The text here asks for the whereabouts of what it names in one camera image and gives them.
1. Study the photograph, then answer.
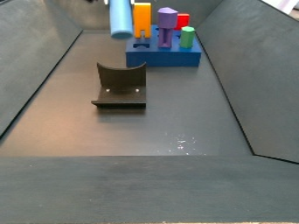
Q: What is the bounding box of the light blue oval cylinder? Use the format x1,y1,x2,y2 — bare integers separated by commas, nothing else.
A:
109,0,134,39

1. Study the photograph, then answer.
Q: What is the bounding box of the black curved fixture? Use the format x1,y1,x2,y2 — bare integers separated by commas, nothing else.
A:
91,64,146,108

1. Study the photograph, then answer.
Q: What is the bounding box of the blue shape sorter base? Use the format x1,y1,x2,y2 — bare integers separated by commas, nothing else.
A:
126,25,202,67

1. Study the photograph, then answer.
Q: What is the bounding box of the green hexagon block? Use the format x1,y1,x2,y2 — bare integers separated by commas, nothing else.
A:
181,26,195,48

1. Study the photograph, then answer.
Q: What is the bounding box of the red rounded block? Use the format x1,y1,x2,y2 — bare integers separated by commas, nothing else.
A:
174,13,190,31

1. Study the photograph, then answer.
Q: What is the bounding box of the purple pentagon block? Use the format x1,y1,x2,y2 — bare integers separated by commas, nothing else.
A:
158,7,178,48

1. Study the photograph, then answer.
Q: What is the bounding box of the yellow arch block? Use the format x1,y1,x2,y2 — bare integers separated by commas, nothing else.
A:
134,3,153,39

